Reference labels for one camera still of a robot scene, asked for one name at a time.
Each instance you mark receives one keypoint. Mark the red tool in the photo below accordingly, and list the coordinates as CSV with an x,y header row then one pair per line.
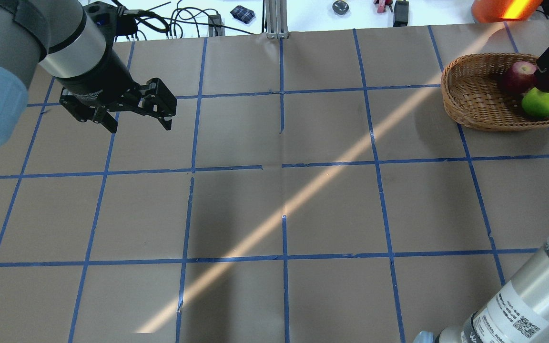
x,y
383,5

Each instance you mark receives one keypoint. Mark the dark blue pouch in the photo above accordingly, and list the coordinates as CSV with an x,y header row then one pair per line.
x,y
243,14

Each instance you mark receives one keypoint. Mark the round grey knob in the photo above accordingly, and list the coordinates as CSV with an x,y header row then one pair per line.
x,y
340,7

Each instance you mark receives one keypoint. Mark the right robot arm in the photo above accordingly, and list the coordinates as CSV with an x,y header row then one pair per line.
x,y
519,311

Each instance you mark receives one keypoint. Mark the aluminium frame post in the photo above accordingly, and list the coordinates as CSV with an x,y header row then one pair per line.
x,y
276,19

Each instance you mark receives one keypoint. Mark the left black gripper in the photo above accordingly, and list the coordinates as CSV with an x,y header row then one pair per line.
x,y
99,75

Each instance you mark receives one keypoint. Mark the red apple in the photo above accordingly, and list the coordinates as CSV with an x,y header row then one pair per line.
x,y
519,78

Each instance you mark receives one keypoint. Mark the wicker basket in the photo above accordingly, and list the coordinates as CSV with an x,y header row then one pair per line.
x,y
473,98

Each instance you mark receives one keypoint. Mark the green apple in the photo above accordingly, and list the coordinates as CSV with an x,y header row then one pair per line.
x,y
535,103

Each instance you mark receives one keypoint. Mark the orange cylinder container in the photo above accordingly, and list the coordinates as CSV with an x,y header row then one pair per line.
x,y
503,10

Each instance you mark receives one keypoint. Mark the black power adapter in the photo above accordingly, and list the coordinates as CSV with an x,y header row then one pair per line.
x,y
401,13

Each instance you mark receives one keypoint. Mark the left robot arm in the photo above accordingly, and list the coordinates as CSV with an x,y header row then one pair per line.
x,y
74,44

